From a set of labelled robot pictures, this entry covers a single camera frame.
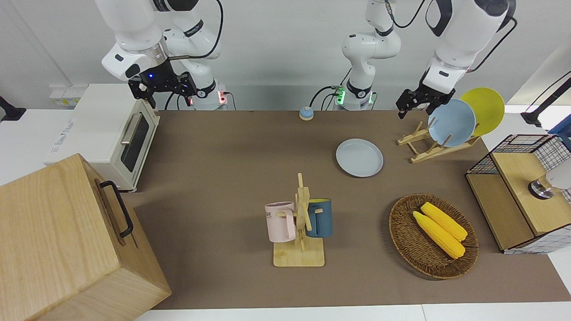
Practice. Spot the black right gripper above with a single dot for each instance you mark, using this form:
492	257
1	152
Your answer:
158	78

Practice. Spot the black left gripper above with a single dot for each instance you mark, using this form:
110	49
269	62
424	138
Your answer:
424	94

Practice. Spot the gray plate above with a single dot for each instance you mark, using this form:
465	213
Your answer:
359	158

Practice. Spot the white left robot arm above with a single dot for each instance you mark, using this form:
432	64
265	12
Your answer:
370	49

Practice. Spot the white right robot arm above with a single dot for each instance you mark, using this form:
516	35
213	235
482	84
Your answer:
134	26

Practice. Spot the light blue plate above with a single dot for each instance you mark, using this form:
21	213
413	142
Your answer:
451	123

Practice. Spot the wooden plate rack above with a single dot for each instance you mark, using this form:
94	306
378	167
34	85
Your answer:
430	149

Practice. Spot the yellow plate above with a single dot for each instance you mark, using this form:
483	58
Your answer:
488	109

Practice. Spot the white toaster oven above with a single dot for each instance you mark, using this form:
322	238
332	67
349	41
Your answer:
102	133

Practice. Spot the brown table mat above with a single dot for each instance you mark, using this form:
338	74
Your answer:
214	187

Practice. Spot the small blue desk bell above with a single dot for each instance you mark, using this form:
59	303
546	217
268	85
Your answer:
306	113

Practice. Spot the yellow corn cob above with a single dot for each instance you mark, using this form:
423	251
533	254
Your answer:
444	220
437	234

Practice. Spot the brown wicker basket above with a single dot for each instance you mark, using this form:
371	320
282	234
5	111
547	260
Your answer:
415	249

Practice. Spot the dark blue mug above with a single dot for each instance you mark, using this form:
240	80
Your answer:
320	218

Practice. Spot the pink mug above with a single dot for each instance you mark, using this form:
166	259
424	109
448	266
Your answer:
280	223

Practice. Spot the wooden mug tree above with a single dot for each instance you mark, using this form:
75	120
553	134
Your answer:
299	256

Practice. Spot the white wall socket strip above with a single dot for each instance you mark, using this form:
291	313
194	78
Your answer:
64	96

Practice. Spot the black camera stand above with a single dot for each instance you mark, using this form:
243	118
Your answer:
542	104

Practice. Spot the black clamp mount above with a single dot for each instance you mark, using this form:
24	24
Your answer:
9	111

